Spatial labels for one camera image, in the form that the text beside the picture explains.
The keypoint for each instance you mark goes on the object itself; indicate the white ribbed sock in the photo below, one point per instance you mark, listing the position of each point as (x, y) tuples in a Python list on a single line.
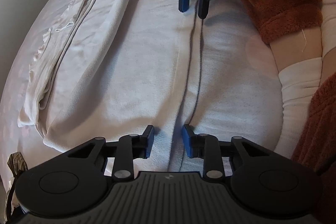
[(299, 82)]

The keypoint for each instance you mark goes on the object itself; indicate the white zip jacket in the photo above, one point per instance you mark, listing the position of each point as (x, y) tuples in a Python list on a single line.
[(147, 69)]

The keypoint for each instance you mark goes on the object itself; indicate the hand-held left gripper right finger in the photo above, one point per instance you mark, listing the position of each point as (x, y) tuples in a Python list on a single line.
[(187, 141)]

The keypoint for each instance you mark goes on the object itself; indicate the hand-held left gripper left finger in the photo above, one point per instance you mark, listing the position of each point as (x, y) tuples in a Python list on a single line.
[(150, 141)]

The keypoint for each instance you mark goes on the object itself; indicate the fleece robe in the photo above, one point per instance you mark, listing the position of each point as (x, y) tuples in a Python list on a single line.
[(320, 121)]

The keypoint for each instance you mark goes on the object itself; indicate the cream sweatshirt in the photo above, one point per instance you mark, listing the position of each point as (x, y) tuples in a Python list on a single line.
[(52, 56)]

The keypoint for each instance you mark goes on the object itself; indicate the olive striped garment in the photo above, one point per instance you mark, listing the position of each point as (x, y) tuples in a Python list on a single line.
[(17, 163)]

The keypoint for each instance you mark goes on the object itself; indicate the person's leg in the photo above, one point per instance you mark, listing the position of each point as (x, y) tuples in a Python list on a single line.
[(294, 50)]

